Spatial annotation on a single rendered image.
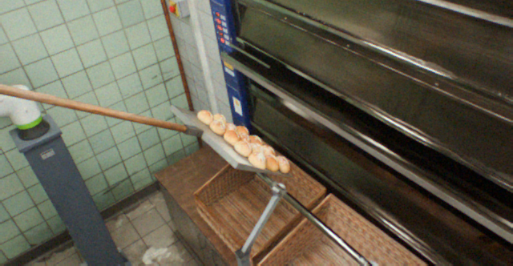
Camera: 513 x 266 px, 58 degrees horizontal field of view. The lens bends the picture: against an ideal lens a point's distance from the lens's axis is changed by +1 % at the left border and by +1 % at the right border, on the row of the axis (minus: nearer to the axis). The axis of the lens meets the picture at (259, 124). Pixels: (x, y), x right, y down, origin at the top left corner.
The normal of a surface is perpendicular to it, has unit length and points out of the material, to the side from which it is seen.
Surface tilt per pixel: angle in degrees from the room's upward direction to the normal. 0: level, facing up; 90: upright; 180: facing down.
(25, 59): 90
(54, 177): 90
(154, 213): 0
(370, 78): 70
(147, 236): 0
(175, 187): 0
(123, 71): 90
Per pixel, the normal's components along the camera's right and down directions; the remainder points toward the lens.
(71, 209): 0.60, 0.43
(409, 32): -0.79, 0.14
